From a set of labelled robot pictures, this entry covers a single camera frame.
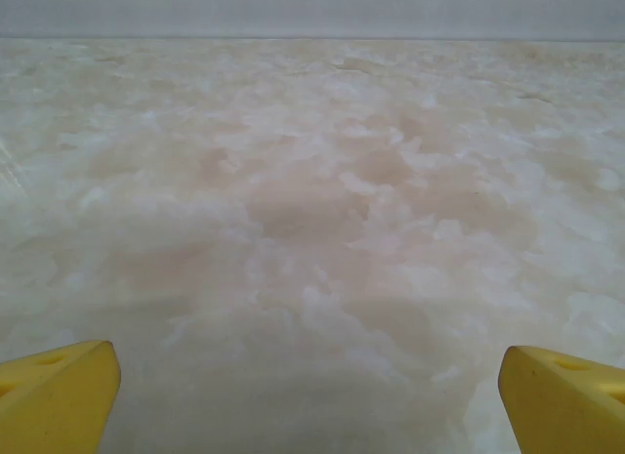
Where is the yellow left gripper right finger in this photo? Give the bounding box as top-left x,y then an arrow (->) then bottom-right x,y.
498,345 -> 625,454

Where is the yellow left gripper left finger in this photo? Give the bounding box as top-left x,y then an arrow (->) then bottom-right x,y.
0,340 -> 122,454

